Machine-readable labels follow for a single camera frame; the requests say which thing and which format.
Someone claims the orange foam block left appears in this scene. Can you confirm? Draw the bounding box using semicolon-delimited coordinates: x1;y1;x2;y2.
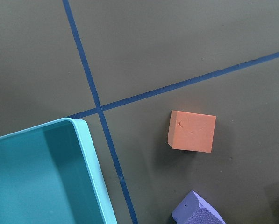
168;110;216;153

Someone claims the teal plastic bin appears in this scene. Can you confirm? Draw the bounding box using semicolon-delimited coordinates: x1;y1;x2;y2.
0;118;117;224

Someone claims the purple foam block left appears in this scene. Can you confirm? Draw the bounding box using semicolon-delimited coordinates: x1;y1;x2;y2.
172;190;225;224

